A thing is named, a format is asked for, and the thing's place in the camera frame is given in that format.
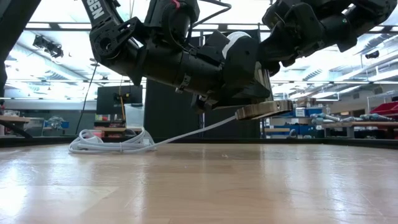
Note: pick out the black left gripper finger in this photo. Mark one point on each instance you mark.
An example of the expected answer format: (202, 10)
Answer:
(242, 74)

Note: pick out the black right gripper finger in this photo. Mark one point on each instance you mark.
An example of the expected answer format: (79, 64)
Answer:
(273, 53)

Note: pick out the white frosted lightbulb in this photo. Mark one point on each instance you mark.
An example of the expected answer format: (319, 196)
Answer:
(231, 42)

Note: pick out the metal lamp base with socket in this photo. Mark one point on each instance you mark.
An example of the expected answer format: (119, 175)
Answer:
(264, 109)

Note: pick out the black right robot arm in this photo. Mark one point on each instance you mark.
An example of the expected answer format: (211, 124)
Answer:
(357, 18)

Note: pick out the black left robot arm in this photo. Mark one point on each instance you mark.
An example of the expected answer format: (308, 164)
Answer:
(105, 34)

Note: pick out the blue storage bin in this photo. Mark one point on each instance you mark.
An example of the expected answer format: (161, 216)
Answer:
(286, 112)
(314, 111)

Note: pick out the clear plastic bin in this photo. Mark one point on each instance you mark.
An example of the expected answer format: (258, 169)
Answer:
(134, 116)

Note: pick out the yellow upright tool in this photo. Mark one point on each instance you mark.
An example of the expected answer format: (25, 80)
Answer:
(122, 105)

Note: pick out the black ceiling speaker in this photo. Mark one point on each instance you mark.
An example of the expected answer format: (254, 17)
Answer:
(372, 54)

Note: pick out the black monitor screen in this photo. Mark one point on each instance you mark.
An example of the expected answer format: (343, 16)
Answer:
(107, 99)

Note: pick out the background wooden workbench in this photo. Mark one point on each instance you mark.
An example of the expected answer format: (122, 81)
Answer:
(357, 125)

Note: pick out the rack with red bins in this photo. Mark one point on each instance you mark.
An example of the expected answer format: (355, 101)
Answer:
(385, 108)

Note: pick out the black ceiling-mounted device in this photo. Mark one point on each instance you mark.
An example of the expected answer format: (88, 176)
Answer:
(48, 46)

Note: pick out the background desk with dark leg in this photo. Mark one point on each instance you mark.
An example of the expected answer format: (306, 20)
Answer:
(12, 119)

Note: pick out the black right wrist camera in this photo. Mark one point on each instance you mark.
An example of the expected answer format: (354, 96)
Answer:
(273, 14)

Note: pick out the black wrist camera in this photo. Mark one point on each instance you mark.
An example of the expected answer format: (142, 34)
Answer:
(174, 21)
(273, 14)

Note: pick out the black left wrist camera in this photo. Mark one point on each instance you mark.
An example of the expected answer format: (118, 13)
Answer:
(174, 21)

